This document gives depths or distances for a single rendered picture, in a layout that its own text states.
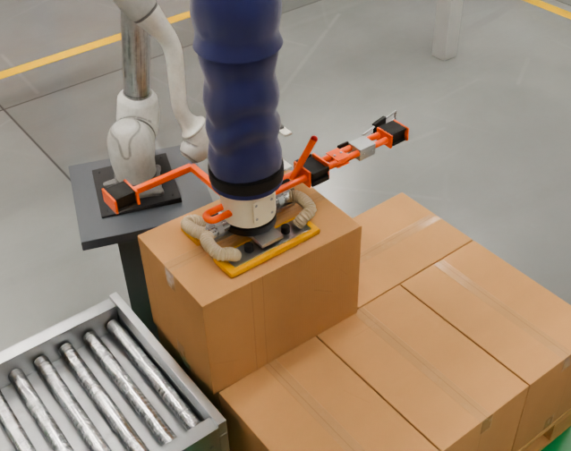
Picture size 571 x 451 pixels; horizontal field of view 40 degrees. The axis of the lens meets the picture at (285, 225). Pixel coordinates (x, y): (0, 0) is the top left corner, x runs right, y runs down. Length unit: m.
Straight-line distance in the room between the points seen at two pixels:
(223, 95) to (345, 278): 0.83
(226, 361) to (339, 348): 0.41
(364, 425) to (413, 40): 3.78
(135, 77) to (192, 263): 0.85
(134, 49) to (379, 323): 1.30
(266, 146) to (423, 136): 2.58
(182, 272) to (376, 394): 0.73
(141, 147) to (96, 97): 2.40
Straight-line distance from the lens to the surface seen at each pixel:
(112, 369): 2.66
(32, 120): 5.11
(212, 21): 1.98
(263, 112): 2.12
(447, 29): 5.42
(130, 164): 2.87
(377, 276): 2.91
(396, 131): 2.67
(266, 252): 2.36
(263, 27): 1.99
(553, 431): 3.15
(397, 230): 3.11
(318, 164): 2.50
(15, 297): 3.84
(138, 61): 2.89
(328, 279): 2.53
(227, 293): 2.27
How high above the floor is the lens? 2.53
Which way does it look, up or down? 40 degrees down
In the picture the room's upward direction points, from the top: 2 degrees counter-clockwise
